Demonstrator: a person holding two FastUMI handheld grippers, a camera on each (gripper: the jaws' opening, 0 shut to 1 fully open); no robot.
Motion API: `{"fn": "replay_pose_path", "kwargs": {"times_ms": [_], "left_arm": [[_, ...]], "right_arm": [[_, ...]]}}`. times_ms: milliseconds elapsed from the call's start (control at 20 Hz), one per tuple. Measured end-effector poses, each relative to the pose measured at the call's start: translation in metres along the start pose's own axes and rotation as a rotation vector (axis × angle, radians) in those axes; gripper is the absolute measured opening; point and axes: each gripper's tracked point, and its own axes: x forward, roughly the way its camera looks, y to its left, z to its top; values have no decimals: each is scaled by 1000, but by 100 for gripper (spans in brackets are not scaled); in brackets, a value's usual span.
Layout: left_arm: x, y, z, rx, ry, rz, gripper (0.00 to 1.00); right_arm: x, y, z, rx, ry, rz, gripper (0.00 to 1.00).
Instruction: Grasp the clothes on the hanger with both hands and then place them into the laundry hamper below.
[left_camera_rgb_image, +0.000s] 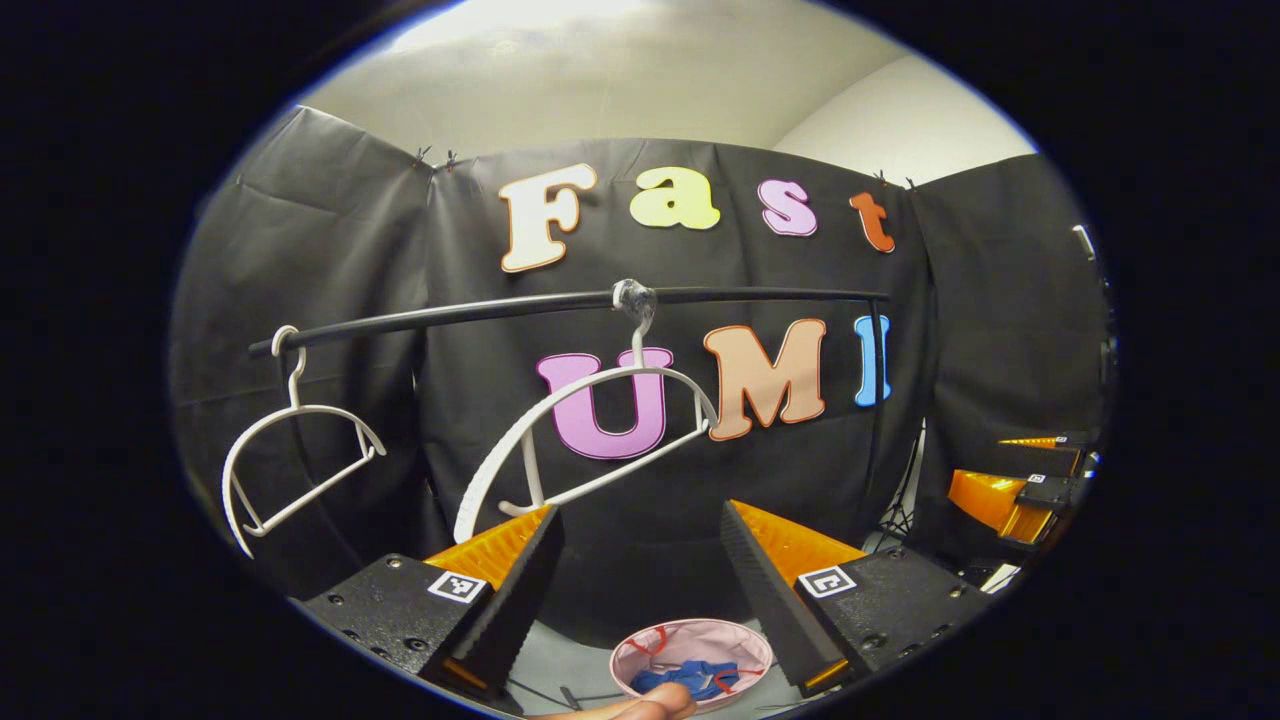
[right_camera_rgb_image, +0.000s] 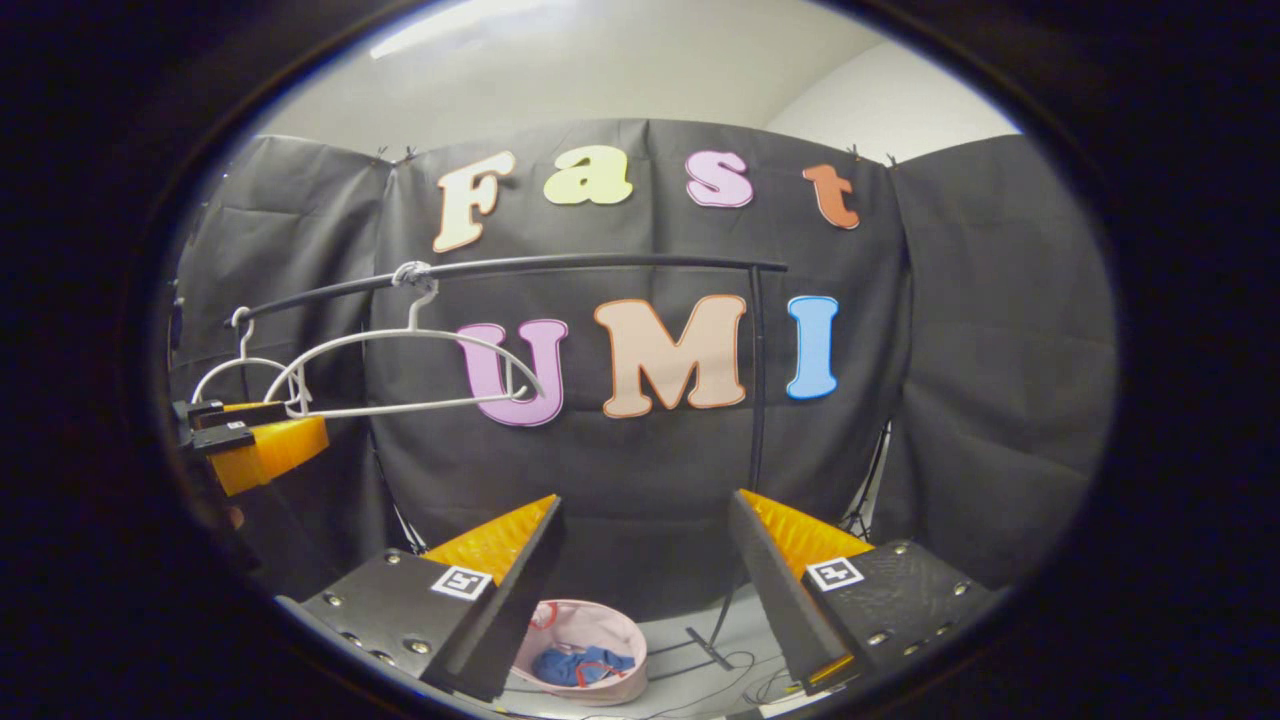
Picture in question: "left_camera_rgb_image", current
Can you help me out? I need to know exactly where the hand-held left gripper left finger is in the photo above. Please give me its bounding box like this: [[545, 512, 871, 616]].
[[300, 505, 566, 713]]

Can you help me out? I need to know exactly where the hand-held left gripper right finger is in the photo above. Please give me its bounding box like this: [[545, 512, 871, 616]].
[[720, 500, 993, 699]]

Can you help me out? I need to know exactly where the white plastic hanger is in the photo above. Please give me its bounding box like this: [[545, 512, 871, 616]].
[[453, 280, 721, 544], [221, 325, 388, 559]]

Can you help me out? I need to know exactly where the black clothes rack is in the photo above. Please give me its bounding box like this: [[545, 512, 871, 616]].
[[248, 285, 893, 561]]

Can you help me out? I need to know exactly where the black tripod stand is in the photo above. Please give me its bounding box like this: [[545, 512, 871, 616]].
[[880, 430, 926, 546]]

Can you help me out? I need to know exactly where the black backdrop cloth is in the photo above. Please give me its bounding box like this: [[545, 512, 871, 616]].
[[170, 105, 1113, 641]]

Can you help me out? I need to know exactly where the pink laundry hamper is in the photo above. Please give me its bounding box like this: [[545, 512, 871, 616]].
[[610, 618, 776, 713]]

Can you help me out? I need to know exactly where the blue knit shirt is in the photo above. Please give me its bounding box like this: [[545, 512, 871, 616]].
[[630, 658, 743, 701]]

